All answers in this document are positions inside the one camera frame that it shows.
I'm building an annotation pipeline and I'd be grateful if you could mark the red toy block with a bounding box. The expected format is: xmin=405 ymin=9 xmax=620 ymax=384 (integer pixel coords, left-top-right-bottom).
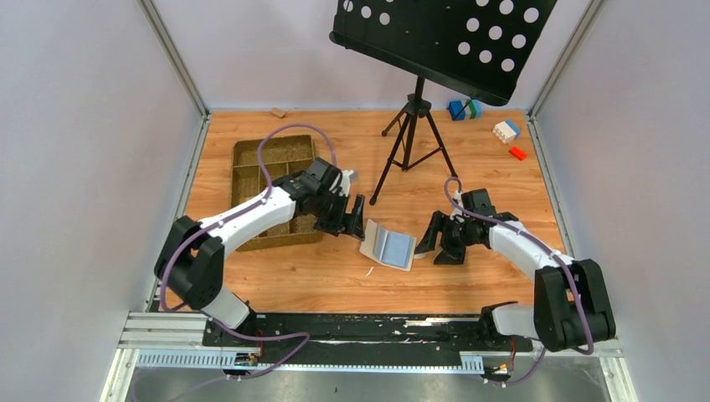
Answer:
xmin=509 ymin=147 xmax=527 ymax=161

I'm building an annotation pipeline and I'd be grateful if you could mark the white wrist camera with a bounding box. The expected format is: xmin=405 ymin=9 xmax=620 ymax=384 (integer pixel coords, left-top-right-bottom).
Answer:
xmin=452 ymin=191 xmax=463 ymax=208
xmin=338 ymin=169 xmax=358 ymax=196

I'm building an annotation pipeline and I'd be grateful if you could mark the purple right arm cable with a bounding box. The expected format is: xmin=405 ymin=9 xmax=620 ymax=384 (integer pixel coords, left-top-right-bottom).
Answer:
xmin=443 ymin=177 xmax=595 ymax=357

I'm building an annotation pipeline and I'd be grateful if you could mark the woven straw divided tray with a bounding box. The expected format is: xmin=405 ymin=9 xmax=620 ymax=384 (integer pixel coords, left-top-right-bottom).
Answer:
xmin=231 ymin=135 xmax=323 ymax=252

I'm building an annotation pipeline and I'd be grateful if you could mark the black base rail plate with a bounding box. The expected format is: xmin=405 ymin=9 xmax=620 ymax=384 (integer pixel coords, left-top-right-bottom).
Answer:
xmin=237 ymin=312 xmax=533 ymax=353

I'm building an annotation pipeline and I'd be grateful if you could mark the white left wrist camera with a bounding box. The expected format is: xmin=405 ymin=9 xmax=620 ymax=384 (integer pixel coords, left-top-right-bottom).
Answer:
xmin=338 ymin=169 xmax=358 ymax=196

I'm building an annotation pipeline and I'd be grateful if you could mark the small wooden block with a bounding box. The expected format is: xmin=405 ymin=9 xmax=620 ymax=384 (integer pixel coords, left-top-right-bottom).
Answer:
xmin=270 ymin=107 xmax=287 ymax=119

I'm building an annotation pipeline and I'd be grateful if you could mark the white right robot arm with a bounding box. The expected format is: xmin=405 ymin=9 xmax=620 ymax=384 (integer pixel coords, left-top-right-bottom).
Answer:
xmin=414 ymin=188 xmax=616 ymax=353

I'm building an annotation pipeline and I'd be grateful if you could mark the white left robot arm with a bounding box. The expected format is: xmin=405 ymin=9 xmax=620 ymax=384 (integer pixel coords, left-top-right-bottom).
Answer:
xmin=154 ymin=157 xmax=364 ymax=346

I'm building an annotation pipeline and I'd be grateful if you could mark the black music stand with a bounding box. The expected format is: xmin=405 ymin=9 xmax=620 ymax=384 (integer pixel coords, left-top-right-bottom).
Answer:
xmin=329 ymin=0 xmax=556 ymax=204

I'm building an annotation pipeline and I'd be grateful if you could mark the white blue toy block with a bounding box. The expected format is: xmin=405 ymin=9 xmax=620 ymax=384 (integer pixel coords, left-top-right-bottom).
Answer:
xmin=491 ymin=119 xmax=522 ymax=144

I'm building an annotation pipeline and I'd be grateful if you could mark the blue green toy block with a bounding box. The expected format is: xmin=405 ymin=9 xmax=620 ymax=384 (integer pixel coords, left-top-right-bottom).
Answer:
xmin=447 ymin=99 xmax=483 ymax=121

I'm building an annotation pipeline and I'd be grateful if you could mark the beige leather card holder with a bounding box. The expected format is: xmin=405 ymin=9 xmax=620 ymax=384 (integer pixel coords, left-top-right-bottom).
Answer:
xmin=359 ymin=219 xmax=418 ymax=272

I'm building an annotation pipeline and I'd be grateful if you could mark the white slotted cable duct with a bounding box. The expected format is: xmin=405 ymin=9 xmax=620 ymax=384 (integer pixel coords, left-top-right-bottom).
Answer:
xmin=135 ymin=349 xmax=485 ymax=374

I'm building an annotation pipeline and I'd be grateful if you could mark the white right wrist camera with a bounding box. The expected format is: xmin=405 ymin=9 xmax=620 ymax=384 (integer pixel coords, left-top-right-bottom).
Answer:
xmin=452 ymin=191 xmax=463 ymax=208

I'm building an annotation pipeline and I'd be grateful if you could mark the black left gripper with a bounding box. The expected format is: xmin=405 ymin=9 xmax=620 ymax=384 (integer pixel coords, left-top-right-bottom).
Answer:
xmin=314 ymin=191 xmax=366 ymax=242

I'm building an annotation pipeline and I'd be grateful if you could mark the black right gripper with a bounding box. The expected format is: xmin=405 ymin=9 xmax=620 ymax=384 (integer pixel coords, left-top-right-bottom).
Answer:
xmin=414 ymin=211 xmax=479 ymax=265

